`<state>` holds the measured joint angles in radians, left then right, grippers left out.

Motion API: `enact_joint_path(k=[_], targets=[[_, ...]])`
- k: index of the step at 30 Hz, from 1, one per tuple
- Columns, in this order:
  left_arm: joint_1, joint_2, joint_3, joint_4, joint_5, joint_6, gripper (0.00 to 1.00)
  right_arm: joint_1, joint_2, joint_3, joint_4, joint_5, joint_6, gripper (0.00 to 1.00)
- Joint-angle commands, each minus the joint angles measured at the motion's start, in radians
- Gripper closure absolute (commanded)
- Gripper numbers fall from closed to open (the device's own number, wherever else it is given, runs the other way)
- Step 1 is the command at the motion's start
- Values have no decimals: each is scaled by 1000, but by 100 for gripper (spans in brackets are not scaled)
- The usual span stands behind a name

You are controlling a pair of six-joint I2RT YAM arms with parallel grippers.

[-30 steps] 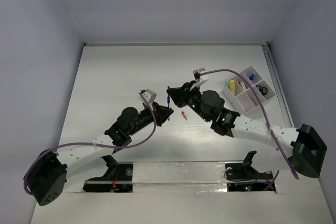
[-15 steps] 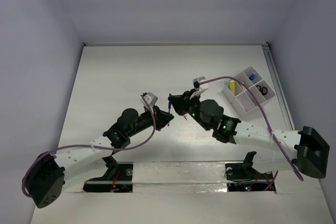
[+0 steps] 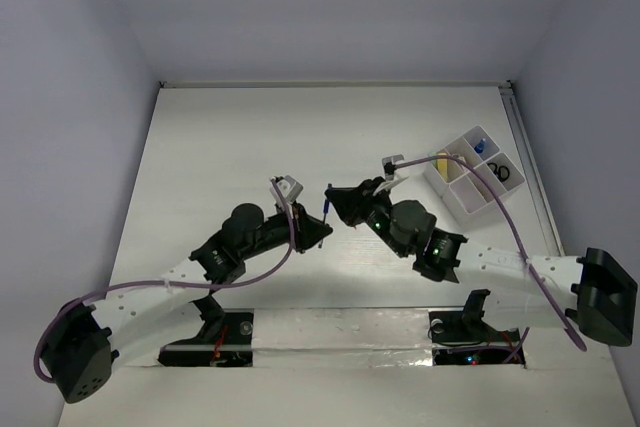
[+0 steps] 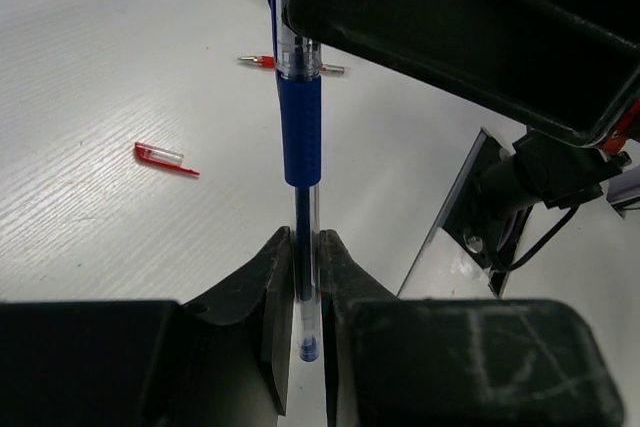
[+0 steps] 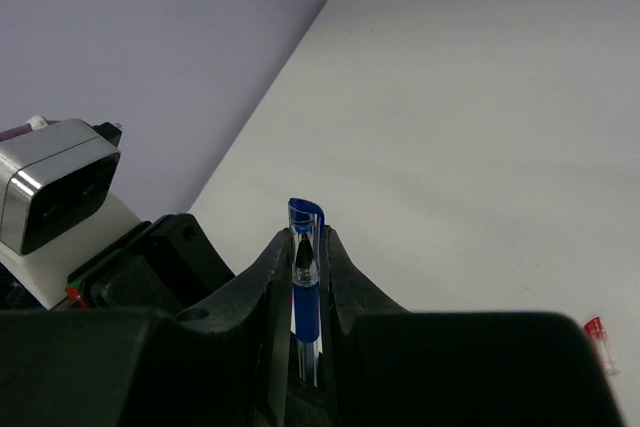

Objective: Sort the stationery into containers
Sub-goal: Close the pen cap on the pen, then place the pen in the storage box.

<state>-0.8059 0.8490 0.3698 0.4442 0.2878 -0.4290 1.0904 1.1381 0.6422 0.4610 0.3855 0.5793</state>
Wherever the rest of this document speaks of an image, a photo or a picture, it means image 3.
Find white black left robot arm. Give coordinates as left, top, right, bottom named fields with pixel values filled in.
left=33, top=203, right=333, bottom=404

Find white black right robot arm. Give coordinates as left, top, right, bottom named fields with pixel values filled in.
left=325, top=178, right=638, bottom=347

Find yellow highlighter pen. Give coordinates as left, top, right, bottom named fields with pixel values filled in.
left=436, top=158, right=449, bottom=182

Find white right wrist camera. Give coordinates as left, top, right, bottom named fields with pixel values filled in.
left=377, top=154, right=406, bottom=193

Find black handled scissors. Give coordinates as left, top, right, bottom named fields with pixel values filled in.
left=487, top=162, right=511, bottom=183

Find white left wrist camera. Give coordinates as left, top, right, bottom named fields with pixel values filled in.
left=269, top=175, right=304, bottom=210

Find blue gel pen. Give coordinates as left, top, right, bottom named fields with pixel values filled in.
left=318, top=183, right=332, bottom=249

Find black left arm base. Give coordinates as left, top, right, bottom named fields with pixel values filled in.
left=157, top=296, right=254, bottom=368

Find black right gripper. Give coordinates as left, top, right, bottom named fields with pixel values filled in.
left=324, top=179, right=409, bottom=260

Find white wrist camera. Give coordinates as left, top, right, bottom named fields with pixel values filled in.
left=269, top=175, right=304, bottom=210
left=377, top=154, right=406, bottom=193

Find white divided organizer box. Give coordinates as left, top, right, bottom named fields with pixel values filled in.
left=423, top=125, right=525, bottom=225

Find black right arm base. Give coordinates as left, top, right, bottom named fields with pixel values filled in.
left=428, top=289, right=521, bottom=347

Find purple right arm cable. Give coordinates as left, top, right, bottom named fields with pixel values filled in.
left=394, top=156, right=587, bottom=363

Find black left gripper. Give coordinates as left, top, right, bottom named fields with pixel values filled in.
left=239, top=198, right=330, bottom=259

